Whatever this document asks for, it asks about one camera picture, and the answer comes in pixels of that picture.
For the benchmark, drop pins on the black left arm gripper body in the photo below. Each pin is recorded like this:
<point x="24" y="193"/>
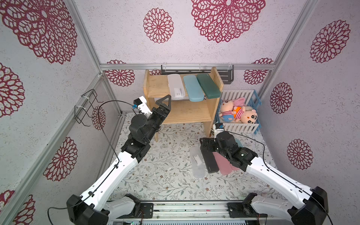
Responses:
<point x="157" y="117"/>

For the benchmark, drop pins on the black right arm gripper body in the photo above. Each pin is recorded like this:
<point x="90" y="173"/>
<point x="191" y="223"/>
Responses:
<point x="213" y="145"/>

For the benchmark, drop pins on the black pencil case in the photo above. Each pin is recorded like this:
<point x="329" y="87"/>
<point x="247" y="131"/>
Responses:
<point x="209" y="160"/>

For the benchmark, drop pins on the frosted white pencil case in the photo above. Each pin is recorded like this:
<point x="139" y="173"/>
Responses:
<point x="175" y="84"/>
<point x="197" y="163"/>

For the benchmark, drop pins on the pink pencil case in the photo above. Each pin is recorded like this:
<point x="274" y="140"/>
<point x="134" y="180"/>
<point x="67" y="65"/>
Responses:
<point x="234" y="168"/>
<point x="223" y="164"/>

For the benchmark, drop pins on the light teal pencil case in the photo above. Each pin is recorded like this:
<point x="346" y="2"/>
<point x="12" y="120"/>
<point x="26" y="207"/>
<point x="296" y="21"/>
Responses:
<point x="239" y="143"/>

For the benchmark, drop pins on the dark green pencil case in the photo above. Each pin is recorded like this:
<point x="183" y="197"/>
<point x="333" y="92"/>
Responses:
<point x="208" y="86"/>

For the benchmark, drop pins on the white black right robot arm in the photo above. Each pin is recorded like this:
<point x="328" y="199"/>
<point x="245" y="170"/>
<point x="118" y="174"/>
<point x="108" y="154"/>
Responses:
<point x="303" y="205"/>

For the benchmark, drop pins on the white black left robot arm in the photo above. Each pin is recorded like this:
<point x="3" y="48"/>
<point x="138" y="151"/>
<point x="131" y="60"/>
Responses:
<point x="142" y="130"/>

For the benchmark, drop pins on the orange shirt plush doll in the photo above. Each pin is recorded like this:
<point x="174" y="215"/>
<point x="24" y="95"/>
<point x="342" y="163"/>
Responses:
<point x="243" y="113"/>

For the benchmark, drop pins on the pink plush doll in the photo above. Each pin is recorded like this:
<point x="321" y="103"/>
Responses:
<point x="226" y="112"/>

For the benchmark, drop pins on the blue white toy crib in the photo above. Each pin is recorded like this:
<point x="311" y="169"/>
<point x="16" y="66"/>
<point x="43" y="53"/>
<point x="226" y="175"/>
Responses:
<point x="251" y="99"/>

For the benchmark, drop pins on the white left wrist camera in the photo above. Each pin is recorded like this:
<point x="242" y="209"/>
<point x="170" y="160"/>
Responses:
<point x="141" y="104"/>

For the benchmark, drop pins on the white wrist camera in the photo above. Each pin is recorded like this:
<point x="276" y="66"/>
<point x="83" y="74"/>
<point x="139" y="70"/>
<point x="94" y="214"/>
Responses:
<point x="218" y="128"/>
<point x="141" y="104"/>

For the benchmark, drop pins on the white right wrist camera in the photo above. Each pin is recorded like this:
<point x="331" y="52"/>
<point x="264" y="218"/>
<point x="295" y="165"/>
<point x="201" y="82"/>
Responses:
<point x="218" y="128"/>

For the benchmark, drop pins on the black wire wall rack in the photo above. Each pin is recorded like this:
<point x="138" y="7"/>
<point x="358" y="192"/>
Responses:
<point x="84" y="110"/>

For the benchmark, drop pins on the dark metal wall shelf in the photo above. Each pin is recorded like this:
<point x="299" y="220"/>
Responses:
<point x="227" y="76"/>

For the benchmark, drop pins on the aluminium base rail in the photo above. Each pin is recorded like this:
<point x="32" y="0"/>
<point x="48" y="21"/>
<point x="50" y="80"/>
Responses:
<point x="191" y="211"/>

